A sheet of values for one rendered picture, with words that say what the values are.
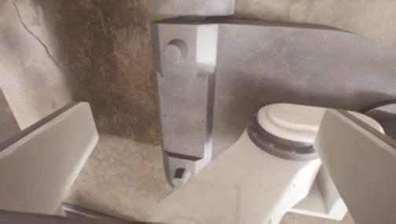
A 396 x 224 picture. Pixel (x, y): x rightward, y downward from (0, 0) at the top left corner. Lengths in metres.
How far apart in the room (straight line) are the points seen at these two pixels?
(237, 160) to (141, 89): 0.53
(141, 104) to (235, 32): 0.48
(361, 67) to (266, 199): 0.34
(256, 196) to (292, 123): 0.13
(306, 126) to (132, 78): 0.59
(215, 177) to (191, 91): 0.24
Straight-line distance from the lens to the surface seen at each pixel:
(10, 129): 0.48
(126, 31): 0.73
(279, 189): 0.30
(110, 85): 0.83
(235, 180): 0.29
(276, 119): 0.35
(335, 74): 0.50
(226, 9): 0.47
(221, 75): 0.47
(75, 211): 1.64
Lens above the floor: 0.61
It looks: 58 degrees down
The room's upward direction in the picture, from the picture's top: 154 degrees counter-clockwise
